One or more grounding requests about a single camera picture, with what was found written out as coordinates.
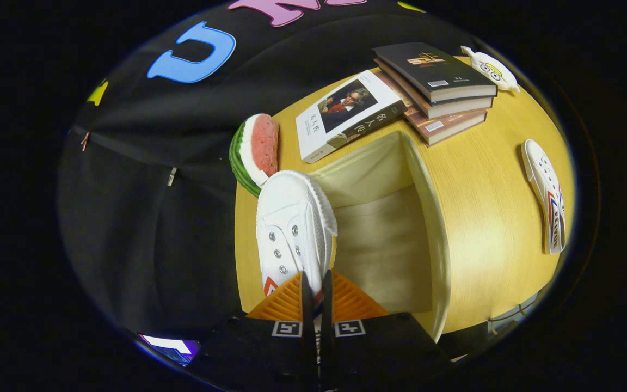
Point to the white canvas shoe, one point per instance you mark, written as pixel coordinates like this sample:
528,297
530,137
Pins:
292,228
545,190

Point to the small pink clip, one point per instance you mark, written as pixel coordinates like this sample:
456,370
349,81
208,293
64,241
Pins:
85,141

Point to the white plush toy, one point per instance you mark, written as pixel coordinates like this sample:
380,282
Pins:
490,69

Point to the small silver clip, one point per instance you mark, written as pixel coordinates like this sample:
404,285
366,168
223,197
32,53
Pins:
172,176

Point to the cream fabric storage box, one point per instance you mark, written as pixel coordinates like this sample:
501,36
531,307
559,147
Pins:
384,245

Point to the reddish brown book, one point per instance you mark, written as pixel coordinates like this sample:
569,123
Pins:
444,128

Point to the white portrait cover book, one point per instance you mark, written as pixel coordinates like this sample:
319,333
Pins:
313,130

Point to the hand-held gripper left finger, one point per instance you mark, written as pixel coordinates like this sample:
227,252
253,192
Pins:
307,310

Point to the dark brown book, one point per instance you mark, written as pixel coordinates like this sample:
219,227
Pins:
455,109

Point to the watermelon slice toy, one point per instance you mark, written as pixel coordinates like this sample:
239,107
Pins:
259,147

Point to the lit display screen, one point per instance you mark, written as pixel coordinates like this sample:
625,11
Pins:
169,345

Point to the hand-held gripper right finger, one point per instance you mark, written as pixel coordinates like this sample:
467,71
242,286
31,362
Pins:
326,310

